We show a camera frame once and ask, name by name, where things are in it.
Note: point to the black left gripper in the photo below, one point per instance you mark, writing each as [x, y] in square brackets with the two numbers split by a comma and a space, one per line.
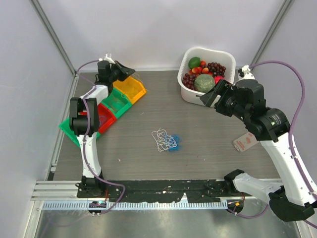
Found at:
[125, 72]

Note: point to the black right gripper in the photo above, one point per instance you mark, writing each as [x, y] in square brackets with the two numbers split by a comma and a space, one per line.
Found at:
[220, 88]

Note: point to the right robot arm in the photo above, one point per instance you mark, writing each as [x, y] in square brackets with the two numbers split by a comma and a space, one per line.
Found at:
[292, 199]

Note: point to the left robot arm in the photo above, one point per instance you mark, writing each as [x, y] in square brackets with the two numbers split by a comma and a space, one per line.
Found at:
[85, 123]

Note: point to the red apple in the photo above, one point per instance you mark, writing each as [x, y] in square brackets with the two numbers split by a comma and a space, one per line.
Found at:
[217, 79]

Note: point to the dark purple grape bunch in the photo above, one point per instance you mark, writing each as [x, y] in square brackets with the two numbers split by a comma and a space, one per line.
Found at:
[216, 69]

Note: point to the red and yellow peaches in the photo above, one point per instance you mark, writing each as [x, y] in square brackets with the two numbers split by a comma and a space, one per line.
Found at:
[201, 69]

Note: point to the green plastic bin beside yellow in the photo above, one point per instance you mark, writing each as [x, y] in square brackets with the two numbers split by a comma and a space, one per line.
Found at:
[117, 102]

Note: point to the green lime fruit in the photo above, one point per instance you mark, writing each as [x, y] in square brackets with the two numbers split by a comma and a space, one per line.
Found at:
[194, 62]

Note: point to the white plastic fruit basket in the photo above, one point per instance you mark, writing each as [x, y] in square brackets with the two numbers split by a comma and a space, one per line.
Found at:
[224, 58]

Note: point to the red plastic bin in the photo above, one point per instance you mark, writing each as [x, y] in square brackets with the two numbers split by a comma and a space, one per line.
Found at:
[106, 118]

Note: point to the red and white card box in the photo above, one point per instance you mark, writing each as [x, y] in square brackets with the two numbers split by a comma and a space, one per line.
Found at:
[245, 142]

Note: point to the green plastic bin at end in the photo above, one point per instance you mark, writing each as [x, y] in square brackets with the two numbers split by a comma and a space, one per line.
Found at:
[64, 126]

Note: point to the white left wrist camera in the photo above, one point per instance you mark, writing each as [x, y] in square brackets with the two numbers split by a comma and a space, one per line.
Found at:
[107, 58]

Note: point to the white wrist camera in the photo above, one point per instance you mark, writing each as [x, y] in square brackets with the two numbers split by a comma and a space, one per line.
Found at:
[245, 73]
[107, 58]

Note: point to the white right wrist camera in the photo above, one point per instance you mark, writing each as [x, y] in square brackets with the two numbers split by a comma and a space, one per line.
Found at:
[245, 73]

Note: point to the white perforated cable duct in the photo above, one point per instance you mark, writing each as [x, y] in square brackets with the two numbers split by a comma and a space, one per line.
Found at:
[125, 206]

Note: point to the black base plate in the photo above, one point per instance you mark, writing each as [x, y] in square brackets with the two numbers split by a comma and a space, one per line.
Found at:
[161, 191]

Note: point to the aluminium frame post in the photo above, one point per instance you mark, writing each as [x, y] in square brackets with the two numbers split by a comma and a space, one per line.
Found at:
[51, 32]
[283, 10]

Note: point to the right aluminium frame post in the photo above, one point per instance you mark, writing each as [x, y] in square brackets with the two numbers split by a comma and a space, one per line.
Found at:
[283, 10]

